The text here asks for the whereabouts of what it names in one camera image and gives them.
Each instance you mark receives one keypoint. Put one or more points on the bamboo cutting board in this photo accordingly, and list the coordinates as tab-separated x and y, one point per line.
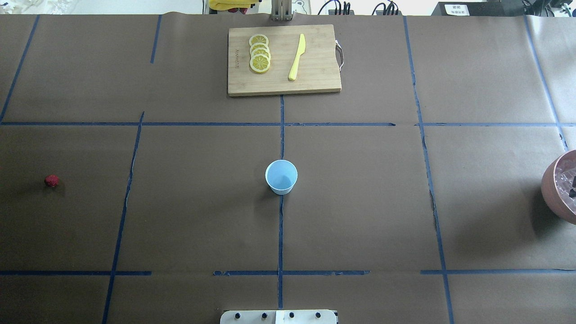
319	71

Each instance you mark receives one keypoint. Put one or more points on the pink bowl with ice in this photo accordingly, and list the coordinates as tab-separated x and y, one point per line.
558	186

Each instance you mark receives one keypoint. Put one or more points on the light blue plastic cup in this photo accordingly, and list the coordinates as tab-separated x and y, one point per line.
281	176

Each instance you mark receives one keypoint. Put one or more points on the red strawberry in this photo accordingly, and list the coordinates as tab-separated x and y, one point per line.
51	180

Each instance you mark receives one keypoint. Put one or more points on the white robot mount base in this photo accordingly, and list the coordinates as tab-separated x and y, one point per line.
313	316

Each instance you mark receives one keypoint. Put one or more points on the aluminium frame post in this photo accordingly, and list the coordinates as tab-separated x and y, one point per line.
281	10

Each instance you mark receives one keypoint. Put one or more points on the yellow plastic knife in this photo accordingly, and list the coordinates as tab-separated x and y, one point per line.
293	73

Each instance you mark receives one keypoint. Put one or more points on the lemon slice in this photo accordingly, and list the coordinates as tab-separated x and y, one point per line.
260	64
261	54
257	45
258	38

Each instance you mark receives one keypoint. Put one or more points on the yellow cloth bag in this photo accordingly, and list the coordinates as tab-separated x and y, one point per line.
224	5

